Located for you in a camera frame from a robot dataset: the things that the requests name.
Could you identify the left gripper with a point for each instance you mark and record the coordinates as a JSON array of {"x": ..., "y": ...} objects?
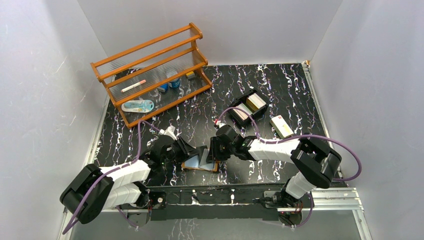
[{"x": 185, "y": 149}]

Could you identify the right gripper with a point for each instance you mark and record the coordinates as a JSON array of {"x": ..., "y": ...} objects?
[{"x": 214, "y": 154}]

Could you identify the orange card holder wallet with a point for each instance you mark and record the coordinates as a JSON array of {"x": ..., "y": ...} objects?
[{"x": 199, "y": 162}]

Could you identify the white card stack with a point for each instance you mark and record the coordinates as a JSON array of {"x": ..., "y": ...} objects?
[
  {"x": 254, "y": 102},
  {"x": 242, "y": 111}
]

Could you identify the black card tray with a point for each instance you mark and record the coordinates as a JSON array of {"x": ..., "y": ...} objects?
[{"x": 255, "y": 115}]

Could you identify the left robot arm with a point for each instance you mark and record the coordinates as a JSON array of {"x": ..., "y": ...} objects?
[{"x": 95, "y": 188}]

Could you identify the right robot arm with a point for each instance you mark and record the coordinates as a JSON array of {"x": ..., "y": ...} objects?
[{"x": 316, "y": 161}]

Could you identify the white box with red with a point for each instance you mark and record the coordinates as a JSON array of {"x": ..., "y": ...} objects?
[{"x": 281, "y": 127}]

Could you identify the blue packaged item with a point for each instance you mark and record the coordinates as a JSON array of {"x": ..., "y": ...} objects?
[{"x": 138, "y": 106}]

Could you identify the blue white can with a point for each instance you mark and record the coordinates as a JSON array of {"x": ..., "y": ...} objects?
[{"x": 175, "y": 83}]

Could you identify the small blue block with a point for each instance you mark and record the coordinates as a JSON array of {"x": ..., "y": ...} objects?
[{"x": 163, "y": 88}]

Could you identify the small grey yellow block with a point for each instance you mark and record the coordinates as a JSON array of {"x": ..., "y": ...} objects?
[{"x": 190, "y": 75}]

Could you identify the orange wooden shelf rack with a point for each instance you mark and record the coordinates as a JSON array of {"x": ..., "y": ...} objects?
[{"x": 176, "y": 51}]

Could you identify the white pink pen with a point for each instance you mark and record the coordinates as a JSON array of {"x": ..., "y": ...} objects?
[{"x": 128, "y": 88}]

